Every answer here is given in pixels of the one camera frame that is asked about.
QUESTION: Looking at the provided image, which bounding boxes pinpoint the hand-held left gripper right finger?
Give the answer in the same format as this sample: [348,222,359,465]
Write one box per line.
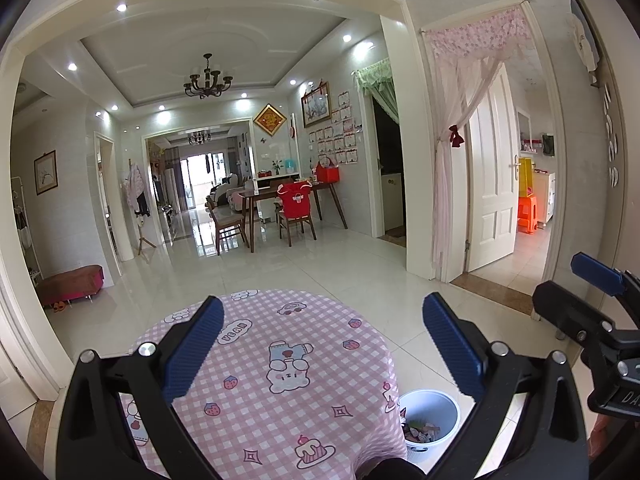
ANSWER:
[421,292,591,480]

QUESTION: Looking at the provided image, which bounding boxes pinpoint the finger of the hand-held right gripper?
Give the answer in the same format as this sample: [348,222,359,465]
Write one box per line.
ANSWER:
[571,252,640,311]
[531,280,640,361]

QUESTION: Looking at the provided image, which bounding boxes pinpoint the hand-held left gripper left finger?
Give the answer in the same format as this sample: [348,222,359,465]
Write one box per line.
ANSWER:
[54,296,226,480]

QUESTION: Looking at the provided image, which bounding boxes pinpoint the white plastic bin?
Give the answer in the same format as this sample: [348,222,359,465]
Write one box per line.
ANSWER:
[397,389,461,453]

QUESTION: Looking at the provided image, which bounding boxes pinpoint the pile of wrappers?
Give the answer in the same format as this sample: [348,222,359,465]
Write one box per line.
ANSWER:
[404,420,446,445]

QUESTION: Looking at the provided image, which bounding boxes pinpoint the pink checked tablecloth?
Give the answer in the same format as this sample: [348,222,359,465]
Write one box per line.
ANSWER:
[117,287,408,480]

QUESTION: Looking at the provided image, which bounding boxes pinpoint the orange plastic stool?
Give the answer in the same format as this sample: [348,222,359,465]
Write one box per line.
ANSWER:
[516,195,540,233]

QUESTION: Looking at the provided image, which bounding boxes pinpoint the wooden coat stand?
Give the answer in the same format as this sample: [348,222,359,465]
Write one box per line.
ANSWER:
[127,160,157,261]

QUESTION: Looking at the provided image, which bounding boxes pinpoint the white panel door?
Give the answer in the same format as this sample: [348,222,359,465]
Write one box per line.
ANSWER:
[465,62,521,273]

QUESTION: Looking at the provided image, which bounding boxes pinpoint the yellow plastic box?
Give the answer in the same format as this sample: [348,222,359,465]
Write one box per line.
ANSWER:
[518,157,535,196]

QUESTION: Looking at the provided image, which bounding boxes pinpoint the wooden dining chair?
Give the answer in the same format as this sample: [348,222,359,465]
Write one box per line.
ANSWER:
[206,195,249,256]
[276,195,317,247]

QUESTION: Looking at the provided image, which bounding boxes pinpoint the red bench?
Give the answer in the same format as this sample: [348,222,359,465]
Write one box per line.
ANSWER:
[36,265,105,308]

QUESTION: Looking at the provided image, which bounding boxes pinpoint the white appliance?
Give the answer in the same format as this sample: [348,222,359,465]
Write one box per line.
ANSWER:
[381,170,403,233]

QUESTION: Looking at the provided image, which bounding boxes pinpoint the grey sofa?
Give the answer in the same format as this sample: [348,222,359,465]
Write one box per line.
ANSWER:
[210,172,256,211]

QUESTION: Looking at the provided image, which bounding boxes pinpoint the white framed mirror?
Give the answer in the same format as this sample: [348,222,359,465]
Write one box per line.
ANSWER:
[516,109,534,153]

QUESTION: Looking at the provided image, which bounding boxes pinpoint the pink floral curtain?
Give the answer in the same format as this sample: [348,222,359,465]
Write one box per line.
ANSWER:
[422,4,533,281]

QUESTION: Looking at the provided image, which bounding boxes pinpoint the wooden dining table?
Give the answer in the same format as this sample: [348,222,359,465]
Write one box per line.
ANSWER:
[240,180,348,253]

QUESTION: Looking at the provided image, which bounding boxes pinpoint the white hanging jacket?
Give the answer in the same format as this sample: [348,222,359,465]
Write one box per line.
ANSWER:
[125,164,151,216]

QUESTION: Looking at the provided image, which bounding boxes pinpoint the white sideboard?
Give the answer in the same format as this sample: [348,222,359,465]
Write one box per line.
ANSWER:
[252,172,301,223]

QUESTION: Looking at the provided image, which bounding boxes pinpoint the white clothes rack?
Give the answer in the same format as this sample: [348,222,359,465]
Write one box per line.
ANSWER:
[10,176,41,281]

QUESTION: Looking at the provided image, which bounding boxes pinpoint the red gift bag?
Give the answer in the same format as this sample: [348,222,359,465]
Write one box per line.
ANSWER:
[314,155,342,184]

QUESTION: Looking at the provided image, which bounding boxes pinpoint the small framed picture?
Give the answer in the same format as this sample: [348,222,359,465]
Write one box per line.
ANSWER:
[34,150,57,196]

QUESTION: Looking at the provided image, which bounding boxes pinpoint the red gold diamond ornament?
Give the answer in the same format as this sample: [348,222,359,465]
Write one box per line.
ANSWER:
[252,104,287,136]

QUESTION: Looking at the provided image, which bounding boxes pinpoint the large black chandelier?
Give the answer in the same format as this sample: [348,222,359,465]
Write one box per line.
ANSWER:
[183,53,234,99]

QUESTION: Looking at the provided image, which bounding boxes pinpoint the framed painting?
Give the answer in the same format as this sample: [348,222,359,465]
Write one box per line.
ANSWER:
[300,81,332,128]

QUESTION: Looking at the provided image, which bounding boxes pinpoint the green curtain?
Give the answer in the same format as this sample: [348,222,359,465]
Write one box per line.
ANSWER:
[351,59,401,125]

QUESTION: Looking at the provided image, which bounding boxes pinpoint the recessed ceiling spotlights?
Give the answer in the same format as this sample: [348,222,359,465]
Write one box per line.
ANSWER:
[67,0,353,116]

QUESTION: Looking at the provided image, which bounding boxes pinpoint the white wall sticker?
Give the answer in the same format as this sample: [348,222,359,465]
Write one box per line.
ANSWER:
[566,12,600,73]

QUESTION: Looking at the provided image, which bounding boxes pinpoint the group of wall certificates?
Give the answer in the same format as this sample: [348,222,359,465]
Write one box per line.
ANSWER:
[307,91,362,166]

